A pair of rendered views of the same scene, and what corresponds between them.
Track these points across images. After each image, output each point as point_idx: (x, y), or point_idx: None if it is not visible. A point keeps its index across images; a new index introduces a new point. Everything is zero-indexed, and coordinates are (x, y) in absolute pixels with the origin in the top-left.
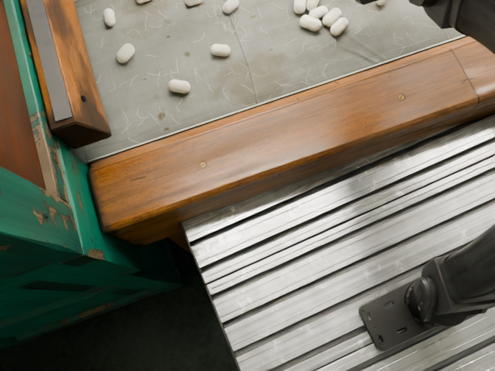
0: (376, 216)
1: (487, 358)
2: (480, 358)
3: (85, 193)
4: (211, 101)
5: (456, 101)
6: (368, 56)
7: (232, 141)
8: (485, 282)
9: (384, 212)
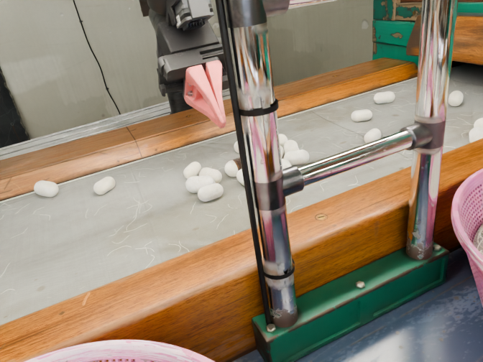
0: None
1: (157, 113)
2: (160, 113)
3: (405, 53)
4: (351, 104)
5: (145, 121)
6: (213, 144)
7: (319, 83)
8: None
9: None
